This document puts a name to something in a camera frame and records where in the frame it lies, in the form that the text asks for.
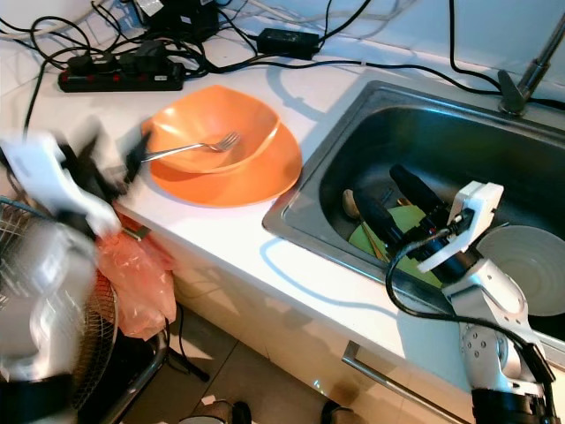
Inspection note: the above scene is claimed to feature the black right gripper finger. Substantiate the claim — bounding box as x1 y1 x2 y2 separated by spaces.
353 188 410 257
390 163 449 222

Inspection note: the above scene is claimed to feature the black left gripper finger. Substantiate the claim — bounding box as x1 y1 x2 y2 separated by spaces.
126 131 153 185

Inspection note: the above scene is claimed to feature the silver metal fork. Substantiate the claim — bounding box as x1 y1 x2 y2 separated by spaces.
137 132 241 165

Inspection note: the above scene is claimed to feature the orange bowl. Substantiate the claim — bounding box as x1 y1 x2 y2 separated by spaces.
146 84 282 175

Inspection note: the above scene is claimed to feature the orange plate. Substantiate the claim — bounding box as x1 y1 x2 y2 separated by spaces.
150 124 303 208

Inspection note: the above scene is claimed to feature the green plate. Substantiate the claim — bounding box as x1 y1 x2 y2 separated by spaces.
349 203 451 288

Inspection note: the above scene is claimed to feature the stainless steel sink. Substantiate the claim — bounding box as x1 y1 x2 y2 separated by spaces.
262 79 565 372

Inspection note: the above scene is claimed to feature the black power strip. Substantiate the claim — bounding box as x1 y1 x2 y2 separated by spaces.
58 51 187 94

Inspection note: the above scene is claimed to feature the grey bowl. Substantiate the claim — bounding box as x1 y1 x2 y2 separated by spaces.
477 223 565 317

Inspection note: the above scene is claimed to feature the metal faucet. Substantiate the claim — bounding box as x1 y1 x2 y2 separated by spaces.
497 9 565 116

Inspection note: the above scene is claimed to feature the large black power adapter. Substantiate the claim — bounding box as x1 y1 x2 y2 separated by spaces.
132 0 218 42

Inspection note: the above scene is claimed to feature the white cabinet door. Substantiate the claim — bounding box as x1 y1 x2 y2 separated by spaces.
234 287 478 424

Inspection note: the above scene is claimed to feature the small black power brick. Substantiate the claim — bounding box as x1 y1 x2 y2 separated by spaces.
256 28 322 61

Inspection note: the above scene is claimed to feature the black waste bin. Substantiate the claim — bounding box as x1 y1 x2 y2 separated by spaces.
66 327 170 424

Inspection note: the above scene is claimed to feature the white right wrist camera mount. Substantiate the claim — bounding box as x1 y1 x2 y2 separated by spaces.
417 181 504 273

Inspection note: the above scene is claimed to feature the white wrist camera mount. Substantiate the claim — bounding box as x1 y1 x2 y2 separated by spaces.
3 132 120 238
417 181 504 273

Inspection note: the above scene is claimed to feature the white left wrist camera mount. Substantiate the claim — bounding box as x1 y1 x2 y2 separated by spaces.
3 132 120 238

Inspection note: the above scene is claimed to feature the small metal cabinet handle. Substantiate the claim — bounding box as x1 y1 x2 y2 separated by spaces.
119 223 149 241

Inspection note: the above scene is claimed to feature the metal bar cabinet handle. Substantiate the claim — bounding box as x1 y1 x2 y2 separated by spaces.
343 340 471 424

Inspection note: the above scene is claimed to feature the wire guard fan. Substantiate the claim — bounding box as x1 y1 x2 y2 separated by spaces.
0 199 123 416

